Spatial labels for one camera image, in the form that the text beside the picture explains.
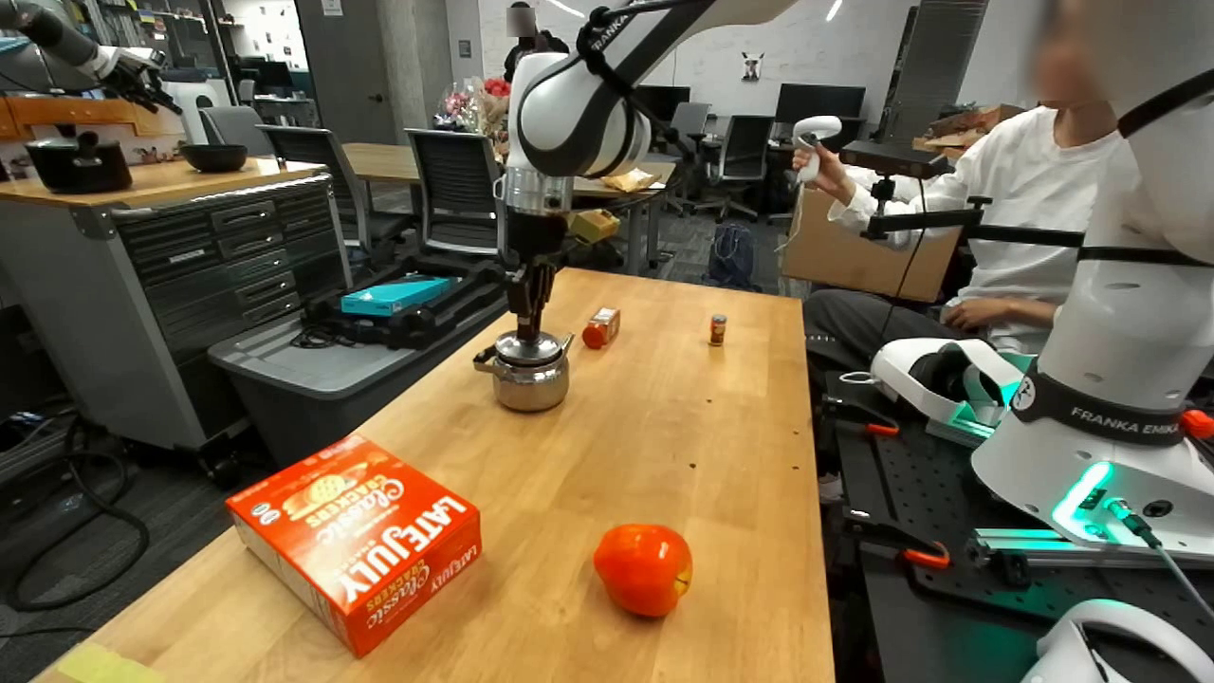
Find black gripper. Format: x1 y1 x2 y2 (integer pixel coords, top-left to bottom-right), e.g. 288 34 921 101
505 208 567 333

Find silver teapot lid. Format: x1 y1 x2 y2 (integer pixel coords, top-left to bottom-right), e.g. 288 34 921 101
497 333 567 364

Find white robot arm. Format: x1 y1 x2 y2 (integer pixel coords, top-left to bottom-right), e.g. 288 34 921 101
501 0 793 338

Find silver teapot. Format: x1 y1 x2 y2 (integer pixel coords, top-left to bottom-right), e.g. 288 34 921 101
473 340 568 412

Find black office chair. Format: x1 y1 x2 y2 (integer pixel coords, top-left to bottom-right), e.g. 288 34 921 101
409 128 501 258

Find teal case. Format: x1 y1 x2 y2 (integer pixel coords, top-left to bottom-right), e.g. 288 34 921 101
338 277 457 320

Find small grey-capped jar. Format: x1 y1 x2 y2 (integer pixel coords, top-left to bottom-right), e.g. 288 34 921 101
709 314 729 347

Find standing person in black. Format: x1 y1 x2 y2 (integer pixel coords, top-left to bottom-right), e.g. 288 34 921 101
505 0 568 85

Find white VR controller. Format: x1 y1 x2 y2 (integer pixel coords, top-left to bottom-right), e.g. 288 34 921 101
793 115 843 149

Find computer monitor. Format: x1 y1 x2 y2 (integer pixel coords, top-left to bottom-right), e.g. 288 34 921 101
778 85 864 123

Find black bowl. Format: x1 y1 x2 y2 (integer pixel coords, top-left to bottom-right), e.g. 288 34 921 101
178 146 246 175

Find orange toy tomato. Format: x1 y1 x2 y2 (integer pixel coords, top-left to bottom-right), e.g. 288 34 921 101
592 522 696 620

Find orange cracker box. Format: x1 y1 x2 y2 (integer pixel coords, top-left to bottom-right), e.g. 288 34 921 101
228 436 484 658

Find cardboard box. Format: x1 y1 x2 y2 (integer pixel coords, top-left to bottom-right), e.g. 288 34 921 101
778 190 959 302

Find grey drawer cabinet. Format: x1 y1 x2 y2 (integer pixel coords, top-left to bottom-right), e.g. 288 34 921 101
0 154 353 450

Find white VR headset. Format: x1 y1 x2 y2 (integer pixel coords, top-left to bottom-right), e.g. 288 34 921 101
868 338 1024 439

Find black pot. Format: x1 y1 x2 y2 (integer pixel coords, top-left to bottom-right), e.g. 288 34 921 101
27 133 133 194

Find person in white shirt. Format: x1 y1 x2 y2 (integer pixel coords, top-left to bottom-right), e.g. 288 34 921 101
793 0 1132 367

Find orange-handled clamp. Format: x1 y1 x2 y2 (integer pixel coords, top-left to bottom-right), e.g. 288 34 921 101
852 514 954 573

